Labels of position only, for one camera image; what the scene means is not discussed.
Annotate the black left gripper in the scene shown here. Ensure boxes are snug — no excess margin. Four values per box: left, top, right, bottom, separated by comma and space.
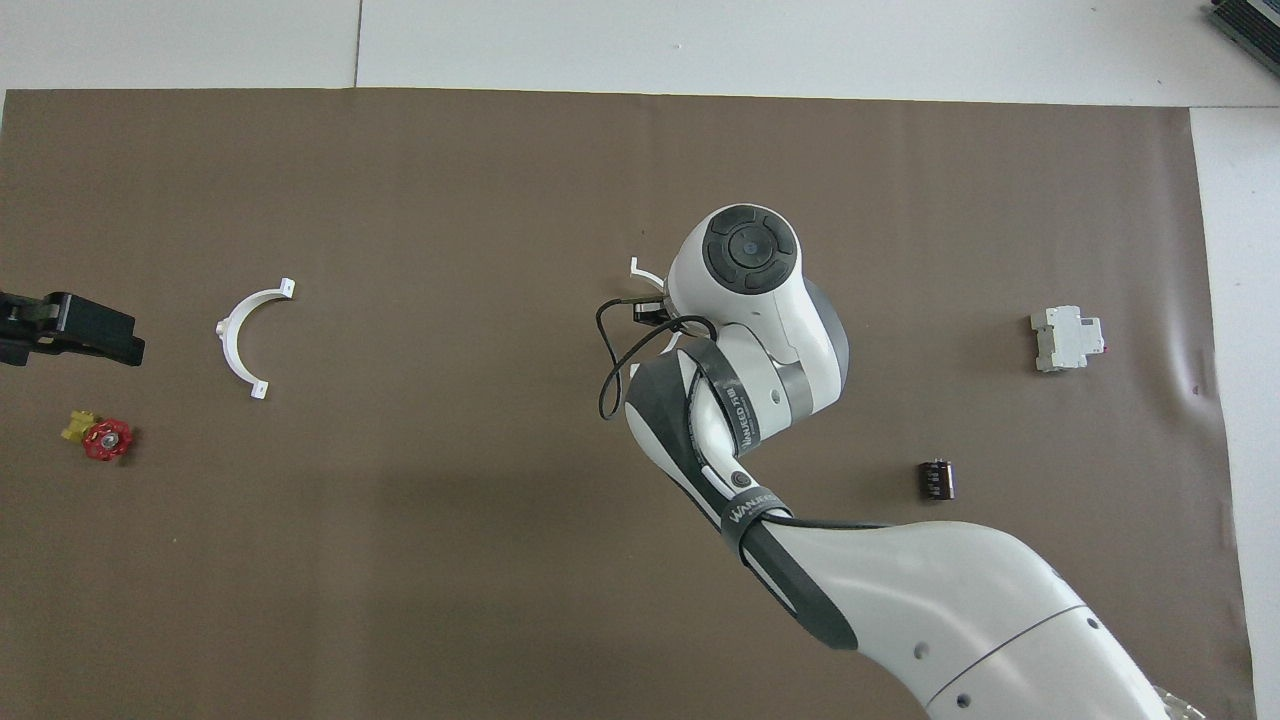
0, 291, 147, 367

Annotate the brown paper mat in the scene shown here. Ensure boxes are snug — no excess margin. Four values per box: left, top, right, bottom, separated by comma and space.
0, 87, 1259, 720

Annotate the red-handled brass valve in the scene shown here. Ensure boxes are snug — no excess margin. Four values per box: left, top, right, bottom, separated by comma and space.
61, 408, 136, 463

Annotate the white circuit breaker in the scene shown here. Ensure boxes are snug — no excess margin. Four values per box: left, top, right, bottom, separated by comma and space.
1030, 305, 1107, 374

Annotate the grey ribbed device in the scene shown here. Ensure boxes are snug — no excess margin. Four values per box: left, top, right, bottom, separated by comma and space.
1205, 0, 1280, 76

